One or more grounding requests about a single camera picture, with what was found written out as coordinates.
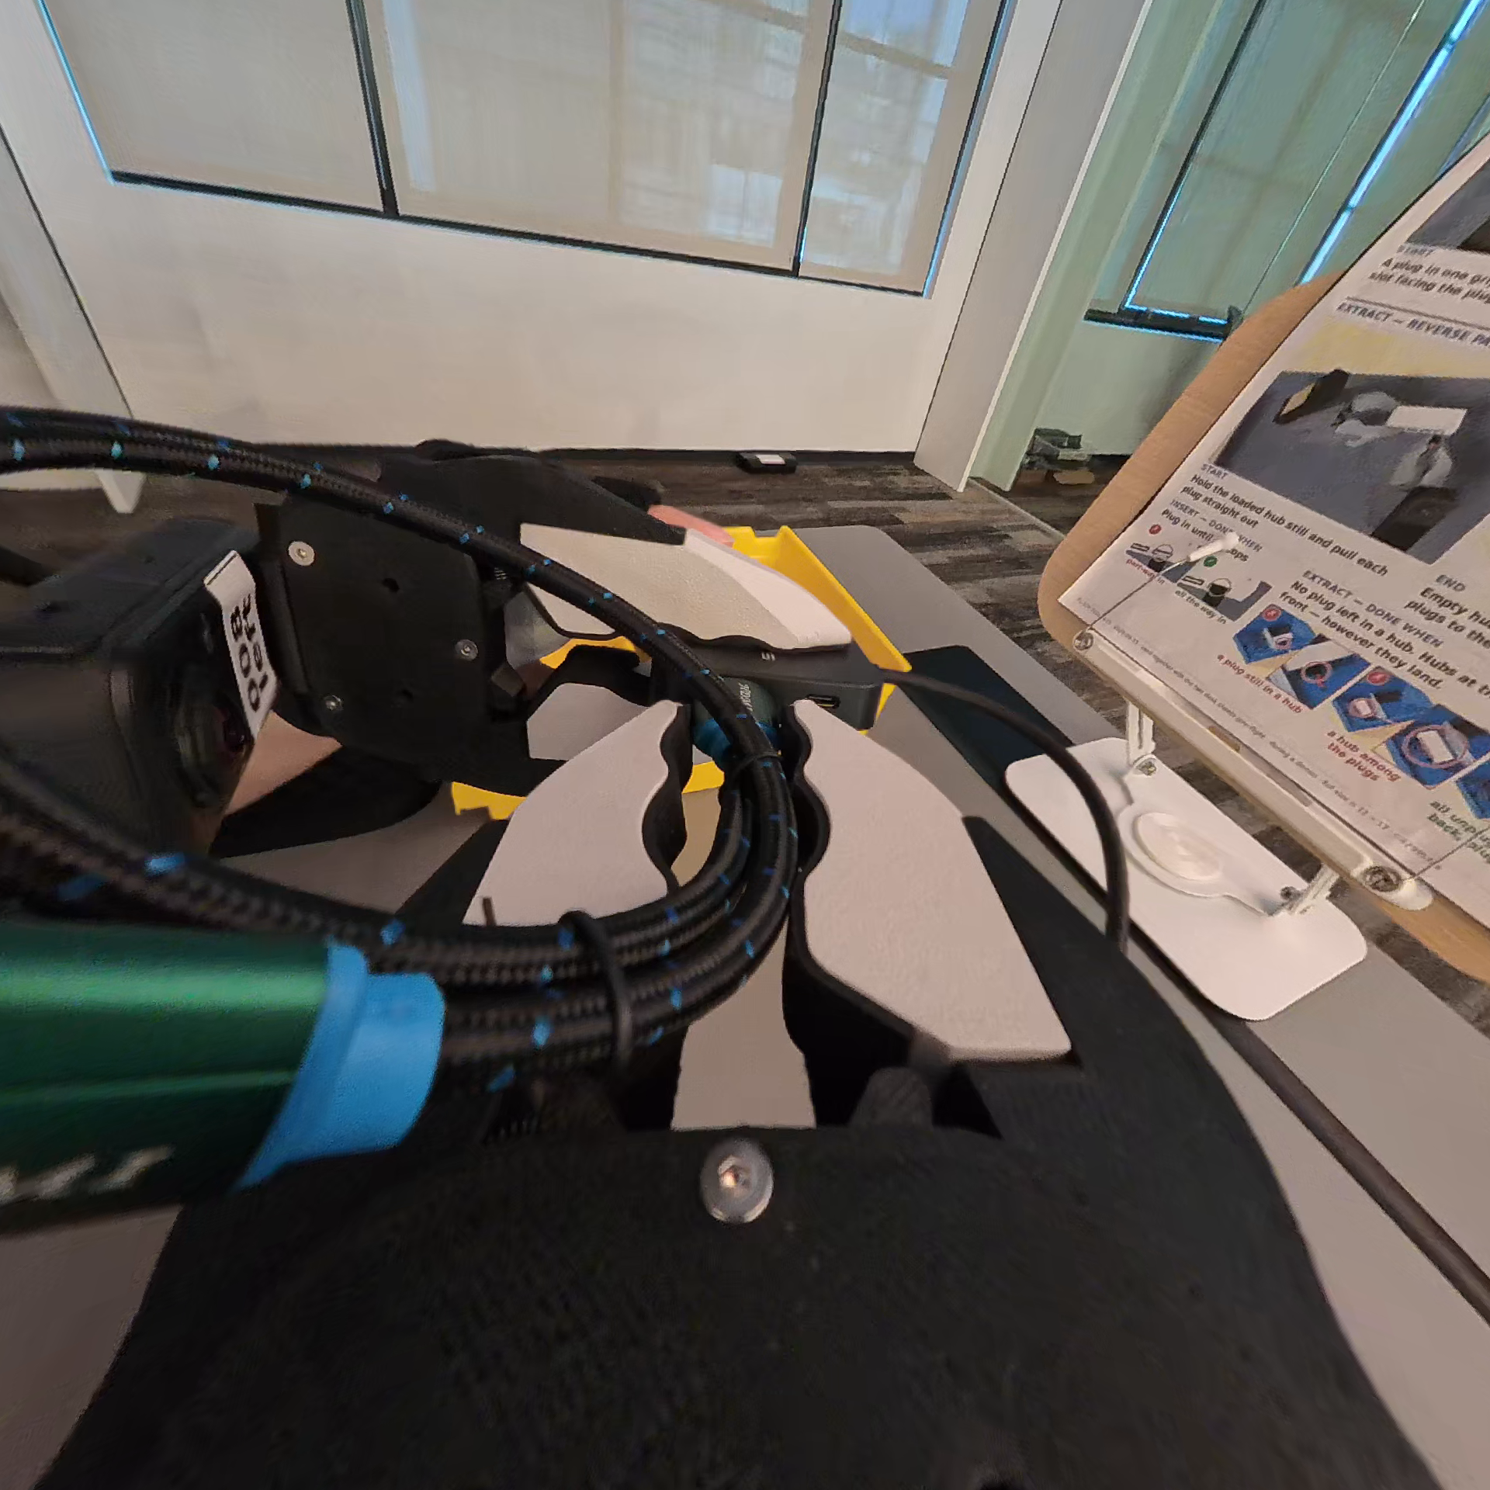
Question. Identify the white stand base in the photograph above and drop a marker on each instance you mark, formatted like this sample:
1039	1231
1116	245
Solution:
1188	896

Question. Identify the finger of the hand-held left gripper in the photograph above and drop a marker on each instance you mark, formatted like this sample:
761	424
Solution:
610	722
699	595

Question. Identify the yellow plastic bin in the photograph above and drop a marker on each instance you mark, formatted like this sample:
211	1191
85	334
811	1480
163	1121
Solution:
816	582

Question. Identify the instruction sheet on wooden board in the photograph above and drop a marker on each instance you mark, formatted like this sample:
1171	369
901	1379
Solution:
1327	513

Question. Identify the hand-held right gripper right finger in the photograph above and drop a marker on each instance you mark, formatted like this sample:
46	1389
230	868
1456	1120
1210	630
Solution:
944	921

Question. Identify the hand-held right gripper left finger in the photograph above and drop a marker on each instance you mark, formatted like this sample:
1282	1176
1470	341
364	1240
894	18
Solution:
605	839

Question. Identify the dark flat mat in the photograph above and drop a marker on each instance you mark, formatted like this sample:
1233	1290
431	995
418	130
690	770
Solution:
990	742

